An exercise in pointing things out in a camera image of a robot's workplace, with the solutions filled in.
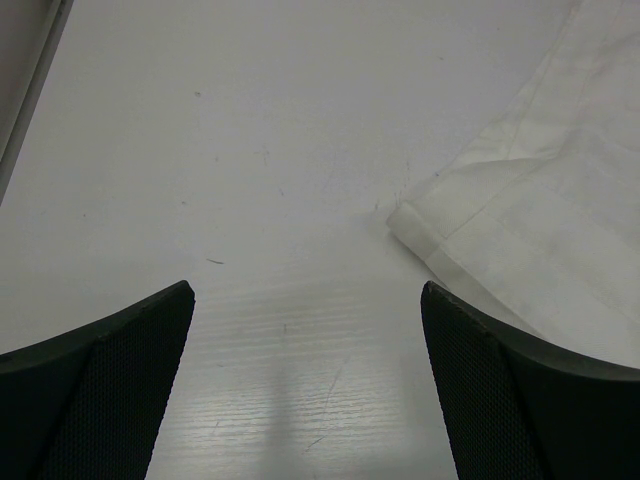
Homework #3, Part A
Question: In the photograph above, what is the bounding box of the white pleated skirt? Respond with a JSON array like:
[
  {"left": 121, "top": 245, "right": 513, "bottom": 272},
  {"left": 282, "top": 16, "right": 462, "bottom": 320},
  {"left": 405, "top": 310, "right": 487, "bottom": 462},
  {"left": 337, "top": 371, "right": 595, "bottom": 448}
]
[{"left": 387, "top": 1, "right": 639, "bottom": 367}]

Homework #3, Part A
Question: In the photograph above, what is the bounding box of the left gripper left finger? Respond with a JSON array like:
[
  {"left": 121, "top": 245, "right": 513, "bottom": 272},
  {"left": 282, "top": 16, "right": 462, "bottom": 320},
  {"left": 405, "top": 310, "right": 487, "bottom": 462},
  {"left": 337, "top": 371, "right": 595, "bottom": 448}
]
[{"left": 1, "top": 280, "right": 195, "bottom": 479}]

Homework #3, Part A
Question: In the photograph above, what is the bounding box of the aluminium table edge rail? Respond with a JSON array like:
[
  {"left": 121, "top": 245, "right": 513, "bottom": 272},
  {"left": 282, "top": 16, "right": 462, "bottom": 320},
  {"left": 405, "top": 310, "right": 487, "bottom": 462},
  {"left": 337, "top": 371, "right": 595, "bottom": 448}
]
[{"left": 1, "top": 0, "right": 73, "bottom": 193}]

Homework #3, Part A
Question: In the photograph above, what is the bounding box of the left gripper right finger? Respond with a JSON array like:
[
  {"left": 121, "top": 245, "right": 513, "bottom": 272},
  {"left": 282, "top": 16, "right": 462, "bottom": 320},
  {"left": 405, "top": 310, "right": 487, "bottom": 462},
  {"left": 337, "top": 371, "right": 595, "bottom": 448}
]
[{"left": 421, "top": 282, "right": 639, "bottom": 479}]

